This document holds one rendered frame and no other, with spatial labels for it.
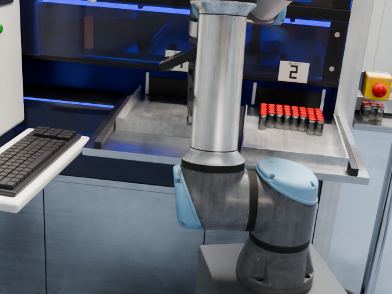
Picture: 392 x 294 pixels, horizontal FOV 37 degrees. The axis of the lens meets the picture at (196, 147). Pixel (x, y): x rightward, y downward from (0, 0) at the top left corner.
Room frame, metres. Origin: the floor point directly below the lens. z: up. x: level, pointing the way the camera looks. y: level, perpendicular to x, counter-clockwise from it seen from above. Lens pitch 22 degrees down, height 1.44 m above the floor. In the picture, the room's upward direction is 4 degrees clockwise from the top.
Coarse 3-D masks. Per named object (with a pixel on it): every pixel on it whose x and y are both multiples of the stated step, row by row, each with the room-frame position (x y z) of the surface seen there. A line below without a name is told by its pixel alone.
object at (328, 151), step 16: (256, 128) 1.57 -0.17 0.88; (272, 128) 1.58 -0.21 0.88; (336, 128) 1.55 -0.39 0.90; (256, 144) 1.44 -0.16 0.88; (272, 144) 1.45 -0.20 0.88; (288, 144) 1.46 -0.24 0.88; (304, 144) 1.47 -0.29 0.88; (320, 144) 1.48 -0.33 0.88; (336, 144) 1.49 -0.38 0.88; (256, 160) 1.33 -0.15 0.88; (304, 160) 1.32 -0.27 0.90; (320, 160) 1.32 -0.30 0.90; (336, 160) 1.32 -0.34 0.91
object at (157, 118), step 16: (144, 96) 1.79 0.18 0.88; (160, 96) 1.80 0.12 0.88; (128, 112) 1.62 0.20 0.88; (144, 112) 1.63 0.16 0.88; (160, 112) 1.65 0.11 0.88; (176, 112) 1.66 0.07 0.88; (128, 128) 1.47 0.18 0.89; (144, 128) 1.47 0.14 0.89; (160, 128) 1.47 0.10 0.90; (176, 128) 1.46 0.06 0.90
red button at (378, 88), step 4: (376, 84) 1.66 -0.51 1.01; (380, 84) 1.65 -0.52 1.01; (372, 88) 1.66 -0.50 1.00; (376, 88) 1.65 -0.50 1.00; (380, 88) 1.64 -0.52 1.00; (384, 88) 1.64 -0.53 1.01; (376, 92) 1.64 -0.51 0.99; (380, 92) 1.64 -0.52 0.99; (384, 92) 1.64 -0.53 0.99; (376, 96) 1.65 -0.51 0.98; (380, 96) 1.65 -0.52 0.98
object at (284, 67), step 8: (280, 64) 1.70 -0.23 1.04; (288, 64) 1.70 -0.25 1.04; (296, 64) 1.70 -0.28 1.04; (304, 64) 1.69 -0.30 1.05; (280, 72) 1.70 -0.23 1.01; (288, 72) 1.70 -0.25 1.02; (304, 72) 1.69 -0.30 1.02; (288, 80) 1.70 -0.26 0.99; (296, 80) 1.70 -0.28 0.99; (304, 80) 1.69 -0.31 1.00
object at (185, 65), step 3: (168, 51) 1.73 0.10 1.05; (171, 51) 1.72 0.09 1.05; (174, 51) 1.72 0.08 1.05; (177, 51) 1.72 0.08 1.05; (180, 51) 1.72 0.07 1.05; (165, 54) 1.73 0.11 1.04; (168, 54) 1.73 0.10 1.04; (171, 54) 1.72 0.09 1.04; (183, 63) 1.72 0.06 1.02; (186, 63) 1.72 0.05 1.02; (177, 66) 1.72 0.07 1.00; (183, 66) 1.72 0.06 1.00; (186, 66) 1.72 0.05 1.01; (171, 69) 1.72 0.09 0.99; (174, 69) 1.72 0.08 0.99; (177, 69) 1.72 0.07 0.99; (180, 69) 1.72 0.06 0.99; (183, 69) 1.72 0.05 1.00; (186, 69) 1.72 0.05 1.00
